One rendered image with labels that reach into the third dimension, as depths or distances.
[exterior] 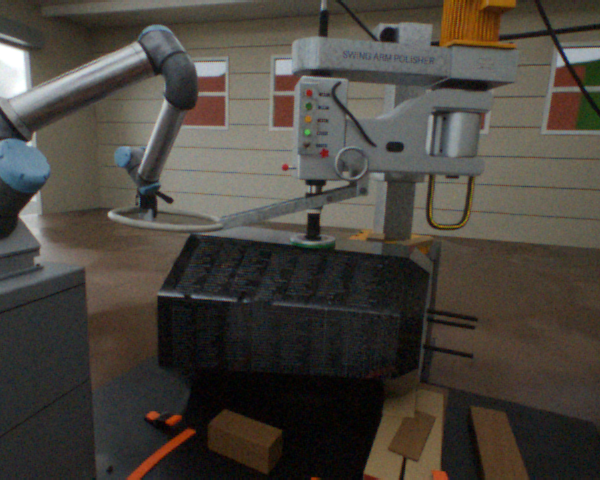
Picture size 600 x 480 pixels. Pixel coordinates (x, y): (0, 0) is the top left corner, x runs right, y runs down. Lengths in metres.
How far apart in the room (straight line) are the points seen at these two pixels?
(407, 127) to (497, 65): 0.45
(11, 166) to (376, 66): 1.35
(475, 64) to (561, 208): 6.48
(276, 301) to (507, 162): 6.77
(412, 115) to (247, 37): 7.28
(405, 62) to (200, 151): 7.52
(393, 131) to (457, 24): 0.52
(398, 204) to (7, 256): 1.99
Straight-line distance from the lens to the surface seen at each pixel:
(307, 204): 1.78
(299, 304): 1.65
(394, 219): 2.57
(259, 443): 1.79
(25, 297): 1.45
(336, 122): 1.75
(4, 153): 1.38
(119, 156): 1.92
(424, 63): 1.90
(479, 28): 2.04
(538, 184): 8.18
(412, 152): 1.86
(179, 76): 1.46
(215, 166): 8.92
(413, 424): 1.86
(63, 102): 1.49
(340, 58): 1.79
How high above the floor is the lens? 1.24
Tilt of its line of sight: 11 degrees down
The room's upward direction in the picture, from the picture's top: 2 degrees clockwise
